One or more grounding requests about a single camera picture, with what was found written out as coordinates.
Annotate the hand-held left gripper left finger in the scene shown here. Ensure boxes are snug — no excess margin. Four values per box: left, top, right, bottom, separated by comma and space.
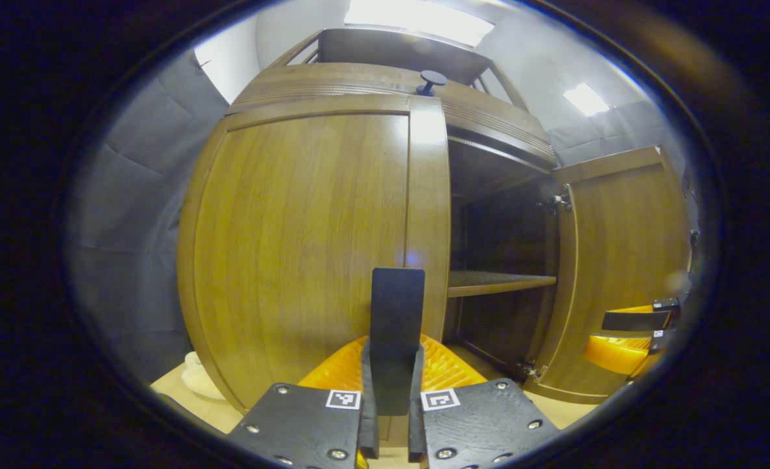
225, 335, 380, 469

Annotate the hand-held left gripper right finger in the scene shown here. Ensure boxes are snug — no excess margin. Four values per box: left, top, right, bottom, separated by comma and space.
408, 334, 562, 469

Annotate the wooden shoe cabinet door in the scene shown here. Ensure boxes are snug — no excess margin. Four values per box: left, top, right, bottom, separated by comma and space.
177, 94, 451, 414
522, 145, 693, 405

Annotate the black door handle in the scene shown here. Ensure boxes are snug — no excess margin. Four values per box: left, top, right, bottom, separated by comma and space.
370, 267, 426, 418

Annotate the wooden double-door shoe cabinet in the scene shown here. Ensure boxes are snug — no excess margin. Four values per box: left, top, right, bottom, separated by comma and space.
177, 26, 693, 418

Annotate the wooden cabinet shelf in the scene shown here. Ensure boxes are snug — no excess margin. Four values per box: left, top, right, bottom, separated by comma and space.
448, 270, 558, 298

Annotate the cream plush toy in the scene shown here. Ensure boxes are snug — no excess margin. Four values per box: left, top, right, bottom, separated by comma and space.
182, 352, 227, 401

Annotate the small ceiling light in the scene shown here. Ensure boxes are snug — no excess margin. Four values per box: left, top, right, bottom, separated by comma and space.
563, 83, 610, 117

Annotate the round black drawer knob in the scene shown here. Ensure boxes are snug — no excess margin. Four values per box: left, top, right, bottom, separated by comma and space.
416, 70, 449, 97

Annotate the large ceiling light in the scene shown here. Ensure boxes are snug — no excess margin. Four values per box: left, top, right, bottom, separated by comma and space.
345, 0, 495, 48

